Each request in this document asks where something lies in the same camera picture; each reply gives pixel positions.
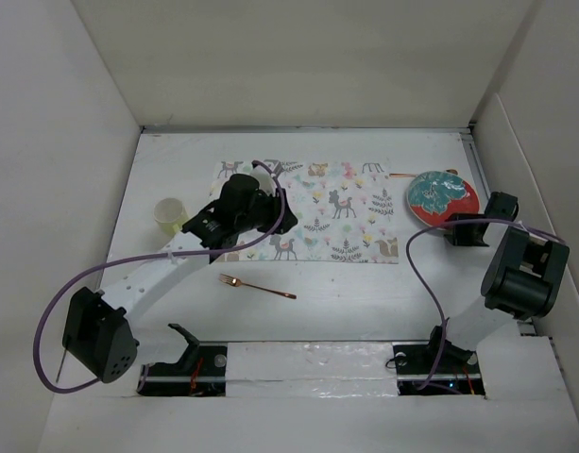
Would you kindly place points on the metal table edge rail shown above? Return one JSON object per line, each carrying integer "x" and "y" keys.
{"x": 178, "y": 129}

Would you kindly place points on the red and teal plate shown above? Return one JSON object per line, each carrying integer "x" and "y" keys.
{"x": 434, "y": 196}

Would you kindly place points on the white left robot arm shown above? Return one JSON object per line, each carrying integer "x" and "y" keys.
{"x": 98, "y": 326}

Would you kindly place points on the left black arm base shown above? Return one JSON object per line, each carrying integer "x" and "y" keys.
{"x": 200, "y": 371}

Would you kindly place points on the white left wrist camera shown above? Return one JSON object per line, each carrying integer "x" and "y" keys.
{"x": 275, "y": 166}

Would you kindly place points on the yellow translucent mug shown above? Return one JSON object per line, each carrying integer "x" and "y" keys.
{"x": 170, "y": 215}

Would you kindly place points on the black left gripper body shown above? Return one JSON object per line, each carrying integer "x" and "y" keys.
{"x": 264, "y": 215}

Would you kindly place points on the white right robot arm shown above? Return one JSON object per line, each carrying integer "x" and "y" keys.
{"x": 521, "y": 282}

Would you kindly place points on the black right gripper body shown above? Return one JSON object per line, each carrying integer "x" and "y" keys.
{"x": 463, "y": 235}

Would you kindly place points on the copper fork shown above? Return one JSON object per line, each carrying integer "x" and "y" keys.
{"x": 237, "y": 283}

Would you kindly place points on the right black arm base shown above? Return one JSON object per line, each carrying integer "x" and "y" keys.
{"x": 413, "y": 364}

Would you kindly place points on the patterned animal print cloth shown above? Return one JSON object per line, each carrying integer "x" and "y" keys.
{"x": 345, "y": 213}

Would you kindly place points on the copper spoon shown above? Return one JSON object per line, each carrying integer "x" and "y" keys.
{"x": 413, "y": 175}

